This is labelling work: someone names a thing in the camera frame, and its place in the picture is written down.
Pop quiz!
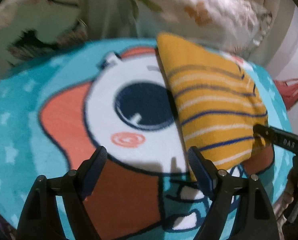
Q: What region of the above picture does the yellow striped knit sweater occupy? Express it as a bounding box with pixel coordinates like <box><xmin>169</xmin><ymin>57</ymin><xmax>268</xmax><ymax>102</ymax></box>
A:
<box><xmin>157</xmin><ymin>33</ymin><xmax>274</xmax><ymax>175</ymax></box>

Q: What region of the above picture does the person's right hand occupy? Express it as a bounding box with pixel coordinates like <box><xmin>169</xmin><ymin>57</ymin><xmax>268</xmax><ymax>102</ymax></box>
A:
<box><xmin>276</xmin><ymin>168</ymin><xmax>298</xmax><ymax>229</ymax></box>

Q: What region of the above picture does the red cushion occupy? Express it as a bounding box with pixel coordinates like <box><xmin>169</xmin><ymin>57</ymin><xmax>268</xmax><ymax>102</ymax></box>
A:
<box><xmin>273</xmin><ymin>78</ymin><xmax>298</xmax><ymax>111</ymax></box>

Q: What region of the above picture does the white leaf print pillow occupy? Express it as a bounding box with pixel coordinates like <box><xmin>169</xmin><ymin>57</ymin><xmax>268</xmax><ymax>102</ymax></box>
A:
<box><xmin>130</xmin><ymin>0</ymin><xmax>272</xmax><ymax>54</ymax></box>

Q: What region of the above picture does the white eyelash print pillow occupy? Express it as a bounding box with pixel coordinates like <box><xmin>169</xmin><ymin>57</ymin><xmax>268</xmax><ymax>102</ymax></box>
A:
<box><xmin>0</xmin><ymin>0</ymin><xmax>88</xmax><ymax>69</ymax></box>

